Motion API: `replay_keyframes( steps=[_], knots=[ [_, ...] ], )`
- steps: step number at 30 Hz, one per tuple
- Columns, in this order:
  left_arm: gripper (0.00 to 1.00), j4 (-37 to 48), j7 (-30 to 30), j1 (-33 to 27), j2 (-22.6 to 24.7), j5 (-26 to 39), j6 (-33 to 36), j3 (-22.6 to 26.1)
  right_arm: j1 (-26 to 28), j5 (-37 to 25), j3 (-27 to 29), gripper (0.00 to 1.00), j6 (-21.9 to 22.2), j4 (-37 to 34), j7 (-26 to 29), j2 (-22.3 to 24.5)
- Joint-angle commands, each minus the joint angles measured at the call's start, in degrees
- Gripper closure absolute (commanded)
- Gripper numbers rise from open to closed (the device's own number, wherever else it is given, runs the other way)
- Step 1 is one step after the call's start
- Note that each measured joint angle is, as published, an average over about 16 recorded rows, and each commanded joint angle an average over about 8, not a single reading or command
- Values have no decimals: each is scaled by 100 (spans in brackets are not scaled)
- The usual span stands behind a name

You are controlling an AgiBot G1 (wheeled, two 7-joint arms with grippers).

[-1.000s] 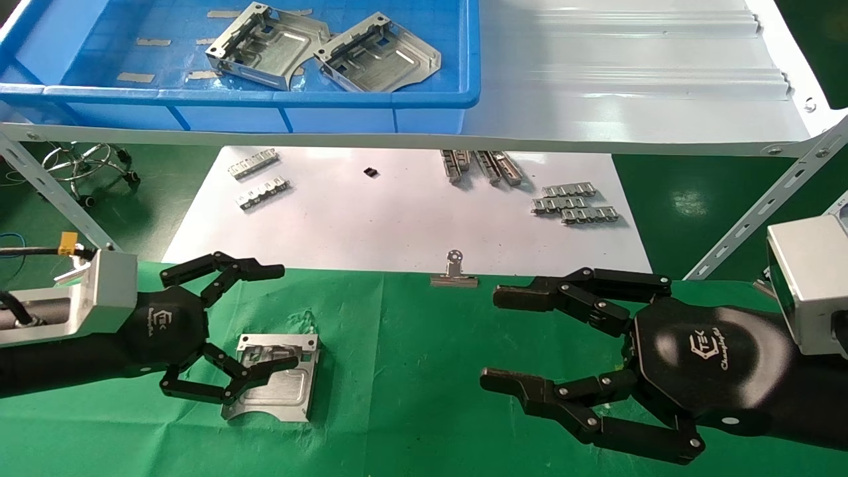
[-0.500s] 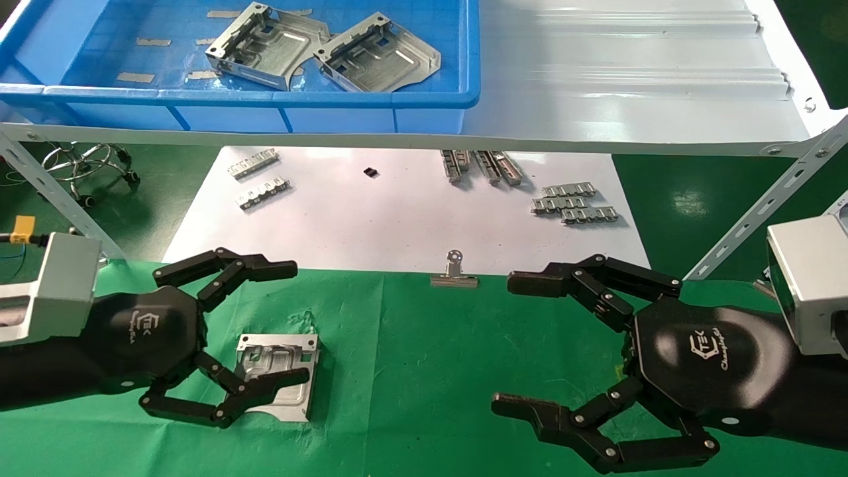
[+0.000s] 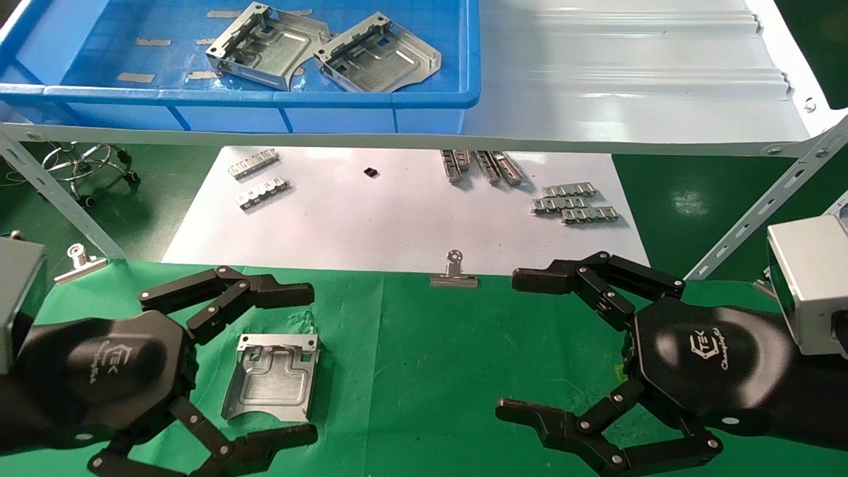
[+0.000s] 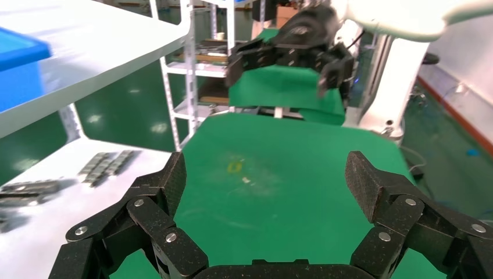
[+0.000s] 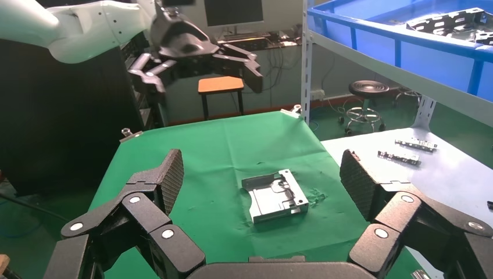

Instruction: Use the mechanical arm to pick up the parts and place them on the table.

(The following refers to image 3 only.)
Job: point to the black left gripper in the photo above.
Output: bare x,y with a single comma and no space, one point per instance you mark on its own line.
99,371

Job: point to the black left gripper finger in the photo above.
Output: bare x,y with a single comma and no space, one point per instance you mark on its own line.
278,293

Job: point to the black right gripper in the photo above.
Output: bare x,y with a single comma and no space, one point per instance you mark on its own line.
702,364

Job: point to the stamped metal bracket plate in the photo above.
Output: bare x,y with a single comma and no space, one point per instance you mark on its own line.
275,384
278,53
384,63

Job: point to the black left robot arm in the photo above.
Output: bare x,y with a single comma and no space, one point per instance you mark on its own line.
5,411

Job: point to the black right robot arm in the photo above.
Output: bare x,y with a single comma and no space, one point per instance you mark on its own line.
821,397

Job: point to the small notched metal strip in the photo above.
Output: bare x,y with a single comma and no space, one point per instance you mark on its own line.
263,193
253,163

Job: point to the silver binder clip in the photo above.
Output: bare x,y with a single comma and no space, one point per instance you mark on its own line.
79,265
454,278

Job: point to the white paper sheet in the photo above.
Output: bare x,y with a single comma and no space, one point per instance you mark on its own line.
371,218

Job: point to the green cloth mat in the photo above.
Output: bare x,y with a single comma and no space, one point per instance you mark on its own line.
411,371

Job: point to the grey metal clip strip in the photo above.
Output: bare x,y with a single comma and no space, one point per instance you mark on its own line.
568,191
589,215
558,205

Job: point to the chrome stool base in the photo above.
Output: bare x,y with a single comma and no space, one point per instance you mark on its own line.
86,162

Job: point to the perforated metal shelf strut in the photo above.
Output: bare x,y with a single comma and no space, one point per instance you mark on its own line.
59,195
762,205

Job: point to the white corrugated shelf panel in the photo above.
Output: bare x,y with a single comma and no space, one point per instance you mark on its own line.
629,99

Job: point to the blue plastic bin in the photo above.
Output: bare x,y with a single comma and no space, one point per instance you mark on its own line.
73,53

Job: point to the short metal rail piece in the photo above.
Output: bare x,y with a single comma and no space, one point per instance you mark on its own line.
500,167
456,165

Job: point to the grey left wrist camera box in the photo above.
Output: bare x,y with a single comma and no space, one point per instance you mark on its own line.
18,291

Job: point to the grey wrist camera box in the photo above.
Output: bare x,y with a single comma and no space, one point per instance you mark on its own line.
808,278
18,291

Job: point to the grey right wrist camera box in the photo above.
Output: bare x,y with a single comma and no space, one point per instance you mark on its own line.
808,278

